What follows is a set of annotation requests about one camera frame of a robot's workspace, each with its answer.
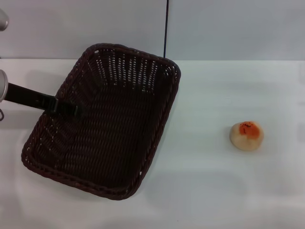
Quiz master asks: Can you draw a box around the cream bun with orange top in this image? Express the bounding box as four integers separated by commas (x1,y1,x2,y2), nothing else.
229,121,264,151

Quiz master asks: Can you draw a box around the dark brown woven basket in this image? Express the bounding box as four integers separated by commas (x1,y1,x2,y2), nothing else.
20,42,182,200

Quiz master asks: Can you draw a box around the black vertical wall strip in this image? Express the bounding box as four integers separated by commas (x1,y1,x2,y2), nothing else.
163,0,169,58

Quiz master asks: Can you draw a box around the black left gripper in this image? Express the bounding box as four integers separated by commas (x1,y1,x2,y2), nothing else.
4,82,80,117

